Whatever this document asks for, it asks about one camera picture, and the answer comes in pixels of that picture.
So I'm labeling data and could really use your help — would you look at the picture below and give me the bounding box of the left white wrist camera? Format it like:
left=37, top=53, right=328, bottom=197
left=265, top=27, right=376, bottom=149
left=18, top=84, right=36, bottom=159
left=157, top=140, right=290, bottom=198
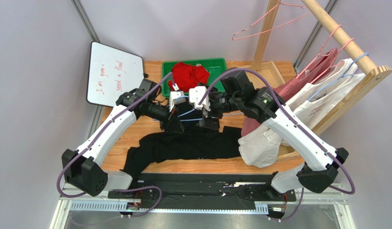
left=169, top=83, right=186, bottom=111

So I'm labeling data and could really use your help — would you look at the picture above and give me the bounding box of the black t shirt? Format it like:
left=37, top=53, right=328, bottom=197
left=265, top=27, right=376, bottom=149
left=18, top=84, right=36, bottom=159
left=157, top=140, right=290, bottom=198
left=122, top=112, right=241, bottom=177

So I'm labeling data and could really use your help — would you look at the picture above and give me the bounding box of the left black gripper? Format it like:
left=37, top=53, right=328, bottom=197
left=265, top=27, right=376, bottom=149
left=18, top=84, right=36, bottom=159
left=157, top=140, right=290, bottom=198
left=146, top=100, right=184, bottom=134

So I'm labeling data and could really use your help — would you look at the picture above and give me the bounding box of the red t shirt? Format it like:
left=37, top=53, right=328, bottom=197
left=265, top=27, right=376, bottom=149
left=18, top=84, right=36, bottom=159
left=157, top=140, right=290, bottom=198
left=168, top=62, right=210, bottom=93

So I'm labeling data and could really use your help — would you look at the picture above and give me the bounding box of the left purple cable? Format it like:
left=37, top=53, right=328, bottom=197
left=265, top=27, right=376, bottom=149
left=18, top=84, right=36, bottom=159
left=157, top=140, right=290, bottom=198
left=56, top=72, right=175, bottom=219

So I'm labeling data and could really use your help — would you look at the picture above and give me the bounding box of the aluminium frame rail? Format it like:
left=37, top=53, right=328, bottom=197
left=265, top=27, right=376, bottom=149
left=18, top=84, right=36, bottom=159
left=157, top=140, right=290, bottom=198
left=49, top=106, right=355, bottom=229

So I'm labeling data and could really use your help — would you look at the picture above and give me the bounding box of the pink wire hanger empty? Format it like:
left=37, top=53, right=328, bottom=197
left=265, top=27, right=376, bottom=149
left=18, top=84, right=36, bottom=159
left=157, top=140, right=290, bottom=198
left=231, top=0, right=311, bottom=41

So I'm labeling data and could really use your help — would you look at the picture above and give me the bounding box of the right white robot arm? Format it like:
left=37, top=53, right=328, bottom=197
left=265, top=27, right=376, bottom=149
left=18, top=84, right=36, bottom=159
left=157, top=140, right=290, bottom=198
left=189, top=68, right=349, bottom=196

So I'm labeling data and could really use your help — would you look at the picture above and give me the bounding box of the white whiteboard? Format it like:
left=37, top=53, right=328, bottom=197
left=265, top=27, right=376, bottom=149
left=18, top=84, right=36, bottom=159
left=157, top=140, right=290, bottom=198
left=86, top=42, right=145, bottom=107

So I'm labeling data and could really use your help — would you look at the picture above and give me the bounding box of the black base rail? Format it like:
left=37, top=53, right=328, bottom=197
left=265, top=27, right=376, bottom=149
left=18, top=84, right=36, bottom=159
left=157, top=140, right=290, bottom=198
left=108, top=173, right=297, bottom=210

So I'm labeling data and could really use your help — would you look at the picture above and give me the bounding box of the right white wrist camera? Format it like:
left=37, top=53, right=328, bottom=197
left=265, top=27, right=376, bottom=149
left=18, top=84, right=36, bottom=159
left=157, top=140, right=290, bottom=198
left=188, top=86, right=210, bottom=111

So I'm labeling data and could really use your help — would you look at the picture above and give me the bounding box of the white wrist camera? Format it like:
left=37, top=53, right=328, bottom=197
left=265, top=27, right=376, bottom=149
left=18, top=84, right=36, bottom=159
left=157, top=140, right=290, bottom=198
left=169, top=83, right=186, bottom=111
left=188, top=86, right=210, bottom=111

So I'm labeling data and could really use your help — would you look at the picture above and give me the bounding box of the wooden clothes rack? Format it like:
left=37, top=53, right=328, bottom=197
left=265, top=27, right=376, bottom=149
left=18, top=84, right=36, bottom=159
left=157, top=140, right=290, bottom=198
left=251, top=0, right=392, bottom=134

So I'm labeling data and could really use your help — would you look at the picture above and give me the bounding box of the purple cable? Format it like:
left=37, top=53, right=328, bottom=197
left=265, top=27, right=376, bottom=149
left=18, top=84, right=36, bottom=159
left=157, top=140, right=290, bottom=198
left=197, top=67, right=356, bottom=222
left=56, top=72, right=175, bottom=219

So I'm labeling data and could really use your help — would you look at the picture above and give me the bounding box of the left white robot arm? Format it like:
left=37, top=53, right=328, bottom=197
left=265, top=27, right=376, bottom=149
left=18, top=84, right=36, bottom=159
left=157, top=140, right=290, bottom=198
left=58, top=79, right=184, bottom=197

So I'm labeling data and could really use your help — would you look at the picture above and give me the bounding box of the hanging white t shirt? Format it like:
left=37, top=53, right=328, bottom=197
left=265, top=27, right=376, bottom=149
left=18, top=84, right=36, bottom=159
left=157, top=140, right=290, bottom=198
left=238, top=58, right=358, bottom=168
left=286, top=73, right=365, bottom=129

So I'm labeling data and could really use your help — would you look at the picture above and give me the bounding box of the green plastic tray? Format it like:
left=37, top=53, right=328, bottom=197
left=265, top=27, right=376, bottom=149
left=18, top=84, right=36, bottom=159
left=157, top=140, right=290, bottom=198
left=161, top=58, right=227, bottom=98

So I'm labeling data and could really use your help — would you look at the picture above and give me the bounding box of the hanging pink t shirt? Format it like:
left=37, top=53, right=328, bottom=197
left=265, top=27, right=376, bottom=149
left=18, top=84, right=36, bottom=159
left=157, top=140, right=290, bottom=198
left=241, top=47, right=339, bottom=138

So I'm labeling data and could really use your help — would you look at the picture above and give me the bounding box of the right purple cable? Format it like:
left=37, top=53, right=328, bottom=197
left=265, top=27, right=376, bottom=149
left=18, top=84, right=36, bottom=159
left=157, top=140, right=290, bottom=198
left=197, top=67, right=356, bottom=222

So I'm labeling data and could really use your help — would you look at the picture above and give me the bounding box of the blue wire hanger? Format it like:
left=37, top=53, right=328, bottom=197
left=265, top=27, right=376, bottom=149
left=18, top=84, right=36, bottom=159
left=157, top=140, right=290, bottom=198
left=172, top=95, right=243, bottom=122

